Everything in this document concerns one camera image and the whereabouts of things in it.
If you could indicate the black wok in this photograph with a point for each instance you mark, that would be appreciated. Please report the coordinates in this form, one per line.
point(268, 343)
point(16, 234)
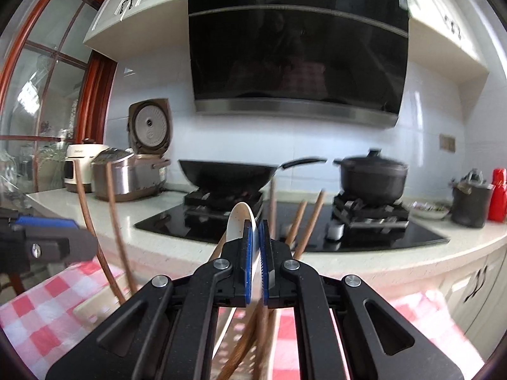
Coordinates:
point(222, 172)

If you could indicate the wood framed glass door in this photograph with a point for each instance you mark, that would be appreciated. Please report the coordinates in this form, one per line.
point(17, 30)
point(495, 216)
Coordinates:
point(103, 99)

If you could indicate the black range hood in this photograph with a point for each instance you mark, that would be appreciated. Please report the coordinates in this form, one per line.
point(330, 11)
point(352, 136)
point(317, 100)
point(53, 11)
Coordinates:
point(297, 47)

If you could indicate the black glass gas stove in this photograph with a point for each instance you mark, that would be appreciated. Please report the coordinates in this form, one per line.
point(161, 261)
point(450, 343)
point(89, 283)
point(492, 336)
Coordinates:
point(166, 221)

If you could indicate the white kitchen counter cabinet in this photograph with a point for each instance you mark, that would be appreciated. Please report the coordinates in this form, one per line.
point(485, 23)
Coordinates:
point(475, 285)

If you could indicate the white ceramic spoon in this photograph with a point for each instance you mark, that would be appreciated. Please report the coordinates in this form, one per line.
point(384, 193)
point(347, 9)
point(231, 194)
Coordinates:
point(241, 217)

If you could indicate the white small kitchen appliance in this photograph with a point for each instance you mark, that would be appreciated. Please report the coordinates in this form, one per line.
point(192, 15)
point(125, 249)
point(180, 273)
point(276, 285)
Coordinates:
point(77, 166)

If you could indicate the silver open rice cooker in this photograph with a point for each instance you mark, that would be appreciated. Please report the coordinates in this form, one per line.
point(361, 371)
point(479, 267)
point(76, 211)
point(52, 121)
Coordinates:
point(126, 178)

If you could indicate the white upper cabinet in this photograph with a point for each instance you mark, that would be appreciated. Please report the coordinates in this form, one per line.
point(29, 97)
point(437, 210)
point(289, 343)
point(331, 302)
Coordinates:
point(447, 23)
point(134, 16)

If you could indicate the brown wall switch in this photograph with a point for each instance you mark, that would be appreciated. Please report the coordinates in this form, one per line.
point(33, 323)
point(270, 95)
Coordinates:
point(447, 143)

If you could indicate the grey lidded stock pot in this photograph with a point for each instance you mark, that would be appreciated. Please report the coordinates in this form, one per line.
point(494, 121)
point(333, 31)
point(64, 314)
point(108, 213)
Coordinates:
point(471, 204)

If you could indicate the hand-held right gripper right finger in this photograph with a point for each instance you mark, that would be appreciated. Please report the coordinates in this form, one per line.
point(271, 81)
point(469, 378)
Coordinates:
point(264, 269)

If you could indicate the red white checkered tablecloth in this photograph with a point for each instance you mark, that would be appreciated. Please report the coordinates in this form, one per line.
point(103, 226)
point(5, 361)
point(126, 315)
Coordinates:
point(35, 308)

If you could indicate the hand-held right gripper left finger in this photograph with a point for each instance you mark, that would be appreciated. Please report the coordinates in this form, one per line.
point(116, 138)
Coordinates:
point(248, 269)

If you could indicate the black lidded cooking pot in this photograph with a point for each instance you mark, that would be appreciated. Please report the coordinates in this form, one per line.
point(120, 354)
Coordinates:
point(374, 180)

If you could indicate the white plate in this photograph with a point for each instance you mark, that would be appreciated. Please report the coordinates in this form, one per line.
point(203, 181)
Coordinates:
point(429, 211)

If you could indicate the red plastic bottle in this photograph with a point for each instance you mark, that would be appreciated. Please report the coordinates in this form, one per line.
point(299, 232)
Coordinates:
point(498, 198)

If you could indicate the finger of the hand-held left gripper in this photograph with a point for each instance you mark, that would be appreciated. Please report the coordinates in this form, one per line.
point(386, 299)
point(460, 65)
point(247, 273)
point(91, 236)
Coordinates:
point(43, 222)
point(63, 245)

